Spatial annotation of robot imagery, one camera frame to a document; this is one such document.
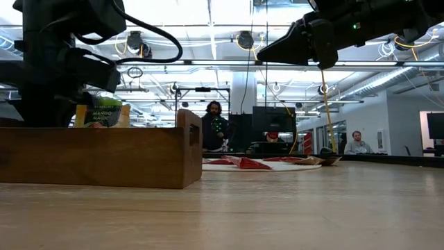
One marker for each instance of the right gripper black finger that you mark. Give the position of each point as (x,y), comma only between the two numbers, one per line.
(291,47)

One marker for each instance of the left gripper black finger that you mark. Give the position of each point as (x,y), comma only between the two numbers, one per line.
(45,111)

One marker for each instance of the orange mango tea packet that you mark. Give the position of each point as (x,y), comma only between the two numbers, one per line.
(81,118)
(312,161)

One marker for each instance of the red strawberry tea packet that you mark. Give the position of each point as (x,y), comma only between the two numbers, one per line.
(282,159)
(218,162)
(249,164)

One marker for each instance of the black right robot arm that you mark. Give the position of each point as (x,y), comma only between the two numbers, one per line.
(399,17)

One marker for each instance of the succulent in patterned white pot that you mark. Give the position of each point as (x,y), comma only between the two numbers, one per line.
(110,101)

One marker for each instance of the wooden three-compartment tray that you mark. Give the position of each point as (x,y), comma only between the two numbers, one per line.
(104,156)

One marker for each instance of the black monitor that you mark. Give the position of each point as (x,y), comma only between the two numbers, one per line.
(274,119)

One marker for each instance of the person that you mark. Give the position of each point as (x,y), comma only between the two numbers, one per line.
(357,144)
(215,126)

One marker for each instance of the white round placemat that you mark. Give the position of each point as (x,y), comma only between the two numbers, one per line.
(291,167)

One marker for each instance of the black television screen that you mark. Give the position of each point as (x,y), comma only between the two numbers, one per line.
(436,125)

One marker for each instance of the silver ventilation duct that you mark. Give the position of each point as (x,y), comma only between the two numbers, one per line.
(381,81)

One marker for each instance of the black camera rig frame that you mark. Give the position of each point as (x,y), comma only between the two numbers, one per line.
(203,89)

